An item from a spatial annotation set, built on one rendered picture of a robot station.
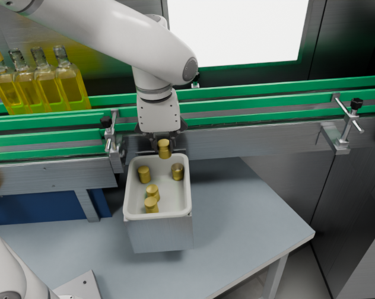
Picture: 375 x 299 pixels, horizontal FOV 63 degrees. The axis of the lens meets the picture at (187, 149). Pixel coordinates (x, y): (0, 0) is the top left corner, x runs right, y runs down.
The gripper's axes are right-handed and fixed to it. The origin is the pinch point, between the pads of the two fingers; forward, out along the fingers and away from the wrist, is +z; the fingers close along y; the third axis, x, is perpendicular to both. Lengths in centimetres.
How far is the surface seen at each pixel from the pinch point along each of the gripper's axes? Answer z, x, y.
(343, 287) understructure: 87, 4, -70
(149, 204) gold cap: 12.2, 10.3, 4.7
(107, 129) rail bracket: -4.5, -1.5, 13.9
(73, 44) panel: -16.1, -29.1, 26.3
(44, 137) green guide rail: -1.8, -3.2, 31.9
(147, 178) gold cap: 15.0, -1.5, 6.6
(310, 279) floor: 111, -11, -65
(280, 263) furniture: 56, 7, -37
